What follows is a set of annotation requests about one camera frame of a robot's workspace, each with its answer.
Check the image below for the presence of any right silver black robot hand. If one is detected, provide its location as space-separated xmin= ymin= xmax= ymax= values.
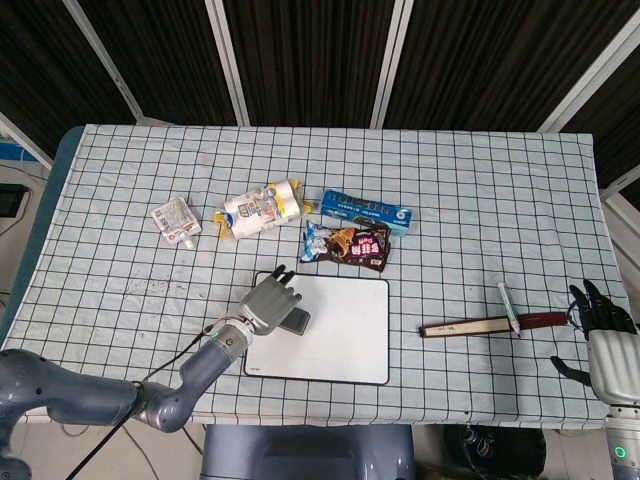
xmin=549 ymin=278 xmax=640 ymax=404

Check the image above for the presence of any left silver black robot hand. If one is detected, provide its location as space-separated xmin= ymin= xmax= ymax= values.
xmin=239 ymin=265 xmax=304 ymax=336

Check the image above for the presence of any grey whiteboard eraser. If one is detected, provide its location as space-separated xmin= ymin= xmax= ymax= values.
xmin=277 ymin=308 xmax=312 ymax=336

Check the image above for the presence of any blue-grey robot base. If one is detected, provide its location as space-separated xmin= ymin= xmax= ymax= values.
xmin=199 ymin=423 xmax=417 ymax=480

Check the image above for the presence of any brown snack bag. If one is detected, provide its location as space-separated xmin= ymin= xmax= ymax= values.
xmin=298 ymin=220 xmax=392 ymax=273

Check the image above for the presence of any white green marker pen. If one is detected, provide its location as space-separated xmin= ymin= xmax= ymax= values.
xmin=496 ymin=281 xmax=524 ymax=339

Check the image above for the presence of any white red spout pouch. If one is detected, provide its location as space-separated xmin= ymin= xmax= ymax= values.
xmin=151 ymin=196 xmax=202 ymax=250

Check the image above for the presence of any blue cookie box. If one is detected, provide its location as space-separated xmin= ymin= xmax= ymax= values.
xmin=319 ymin=188 xmax=414 ymax=237

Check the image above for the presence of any black bag under table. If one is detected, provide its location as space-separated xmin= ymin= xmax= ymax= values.
xmin=417 ymin=424 xmax=547 ymax=480

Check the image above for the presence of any dark red folded fan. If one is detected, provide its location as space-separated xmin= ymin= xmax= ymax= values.
xmin=418 ymin=310 xmax=571 ymax=340

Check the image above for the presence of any blue checked tablecloth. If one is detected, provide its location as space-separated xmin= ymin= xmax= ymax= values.
xmin=0 ymin=123 xmax=624 ymax=431

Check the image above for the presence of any black folding partition screen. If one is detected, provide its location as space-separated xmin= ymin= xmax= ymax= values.
xmin=0 ymin=0 xmax=640 ymax=201

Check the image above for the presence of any black device on floor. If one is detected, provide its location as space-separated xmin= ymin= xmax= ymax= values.
xmin=0 ymin=183 xmax=29 ymax=220

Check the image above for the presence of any blue plastic box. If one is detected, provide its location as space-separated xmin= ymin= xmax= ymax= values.
xmin=0 ymin=139 xmax=36 ymax=164

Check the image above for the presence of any white board with black frame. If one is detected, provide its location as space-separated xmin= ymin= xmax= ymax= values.
xmin=243 ymin=270 xmax=391 ymax=385

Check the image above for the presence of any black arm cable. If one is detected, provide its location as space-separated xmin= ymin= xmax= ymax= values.
xmin=67 ymin=324 xmax=216 ymax=480

